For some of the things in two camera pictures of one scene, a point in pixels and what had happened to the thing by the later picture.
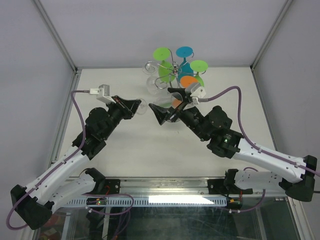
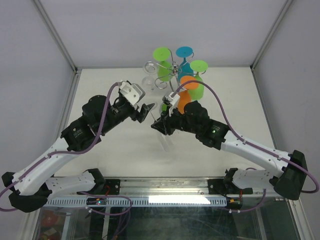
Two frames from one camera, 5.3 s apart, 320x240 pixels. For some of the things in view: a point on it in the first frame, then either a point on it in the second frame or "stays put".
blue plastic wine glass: [185, 69] stays put
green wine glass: [165, 70] stays put
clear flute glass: [165, 99] → [165, 140]
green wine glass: [199, 66] stays put
